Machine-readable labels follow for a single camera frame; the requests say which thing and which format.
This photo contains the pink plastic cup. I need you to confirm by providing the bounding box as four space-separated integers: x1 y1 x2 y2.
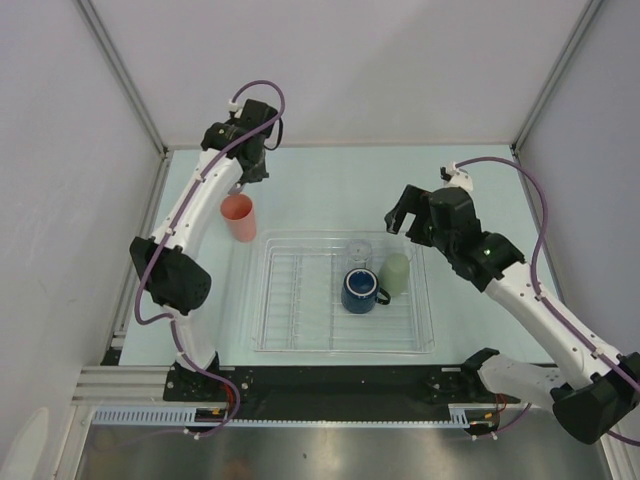
220 194 257 243

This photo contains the clear glass tumbler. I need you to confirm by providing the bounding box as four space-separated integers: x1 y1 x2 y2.
344 239 372 272

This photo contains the pale green plastic cup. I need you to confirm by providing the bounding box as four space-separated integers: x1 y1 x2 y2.
378 253 410 297

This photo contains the blue ceramic mug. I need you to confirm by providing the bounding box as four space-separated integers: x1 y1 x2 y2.
341 268 391 314

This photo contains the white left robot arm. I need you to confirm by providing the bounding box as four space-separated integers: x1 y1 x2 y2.
129 99 281 400

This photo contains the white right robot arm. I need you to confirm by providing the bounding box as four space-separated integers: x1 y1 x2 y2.
384 185 639 445

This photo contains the clear plastic dish rack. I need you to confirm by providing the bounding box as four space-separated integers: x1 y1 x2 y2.
253 230 435 355

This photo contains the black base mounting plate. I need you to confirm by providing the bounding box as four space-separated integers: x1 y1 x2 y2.
164 363 521 424

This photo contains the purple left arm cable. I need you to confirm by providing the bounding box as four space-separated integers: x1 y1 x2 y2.
133 79 289 441

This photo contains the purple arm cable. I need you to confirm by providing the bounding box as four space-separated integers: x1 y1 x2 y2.
133 79 289 441
449 157 640 446

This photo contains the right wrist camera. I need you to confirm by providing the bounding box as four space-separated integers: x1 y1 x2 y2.
440 162 474 192

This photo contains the aluminium frame post left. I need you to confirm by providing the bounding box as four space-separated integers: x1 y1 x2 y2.
73 0 168 158

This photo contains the aluminium frame post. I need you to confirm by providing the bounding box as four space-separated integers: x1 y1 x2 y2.
73 0 168 158
510 0 606 158

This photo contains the white slotted cable duct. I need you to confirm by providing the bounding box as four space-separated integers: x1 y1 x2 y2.
92 406 480 429

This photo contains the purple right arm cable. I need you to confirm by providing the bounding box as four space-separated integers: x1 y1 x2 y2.
449 157 640 446

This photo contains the aluminium frame post right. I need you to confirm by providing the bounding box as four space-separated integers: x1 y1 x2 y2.
510 0 606 158

